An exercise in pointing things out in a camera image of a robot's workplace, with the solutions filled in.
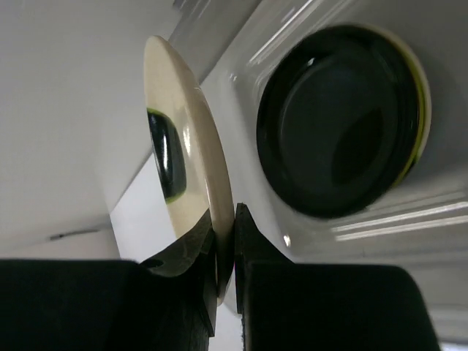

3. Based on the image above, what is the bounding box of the lime green plate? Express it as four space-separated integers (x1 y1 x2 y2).
390 60 423 188

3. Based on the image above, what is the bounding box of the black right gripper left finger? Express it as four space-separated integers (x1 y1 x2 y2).
1 214 216 350

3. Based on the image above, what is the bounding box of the cream plate with green patch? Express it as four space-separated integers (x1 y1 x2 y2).
377 29 432 162

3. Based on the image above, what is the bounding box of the clear plastic bin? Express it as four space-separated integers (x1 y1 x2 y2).
111 1 467 347

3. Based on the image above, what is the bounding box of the black glossy plate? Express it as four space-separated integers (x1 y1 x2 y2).
257 24 416 219

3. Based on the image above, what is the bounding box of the cream plate with black patch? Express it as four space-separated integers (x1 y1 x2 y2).
143 36 235 303

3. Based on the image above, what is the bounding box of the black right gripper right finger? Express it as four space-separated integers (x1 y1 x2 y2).
234 203 439 351

